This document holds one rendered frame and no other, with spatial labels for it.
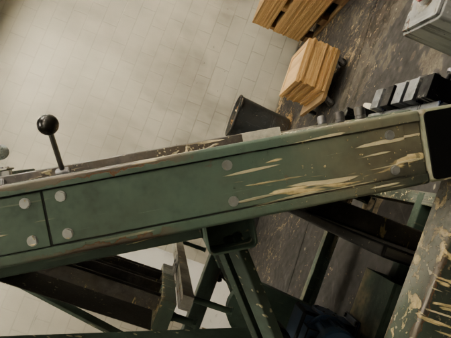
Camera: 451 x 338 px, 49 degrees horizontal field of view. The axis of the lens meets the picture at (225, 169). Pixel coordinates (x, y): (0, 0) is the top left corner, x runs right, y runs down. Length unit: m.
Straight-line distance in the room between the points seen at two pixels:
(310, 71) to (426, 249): 3.68
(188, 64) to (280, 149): 6.21
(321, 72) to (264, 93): 2.55
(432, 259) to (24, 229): 0.60
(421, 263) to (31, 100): 6.24
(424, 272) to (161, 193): 0.43
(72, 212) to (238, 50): 6.45
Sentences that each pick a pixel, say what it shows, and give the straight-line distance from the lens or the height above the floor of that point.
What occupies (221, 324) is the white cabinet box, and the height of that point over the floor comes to 0.11.
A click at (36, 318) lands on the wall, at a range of 6.64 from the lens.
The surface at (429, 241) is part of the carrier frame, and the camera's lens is 0.87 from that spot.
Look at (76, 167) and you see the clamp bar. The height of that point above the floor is 1.47.
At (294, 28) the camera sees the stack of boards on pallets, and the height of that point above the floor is 0.30.
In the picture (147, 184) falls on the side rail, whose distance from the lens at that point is 0.70.
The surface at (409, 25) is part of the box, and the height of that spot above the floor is 0.93.
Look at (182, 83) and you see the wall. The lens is 6.81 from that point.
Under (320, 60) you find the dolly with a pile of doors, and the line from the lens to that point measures 4.53.
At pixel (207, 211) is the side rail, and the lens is 0.71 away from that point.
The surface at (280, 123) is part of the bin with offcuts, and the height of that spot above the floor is 0.12.
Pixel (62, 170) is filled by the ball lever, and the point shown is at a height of 1.40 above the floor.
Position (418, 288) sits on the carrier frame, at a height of 0.79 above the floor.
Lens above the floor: 1.23
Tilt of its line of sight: 7 degrees down
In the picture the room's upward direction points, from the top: 70 degrees counter-clockwise
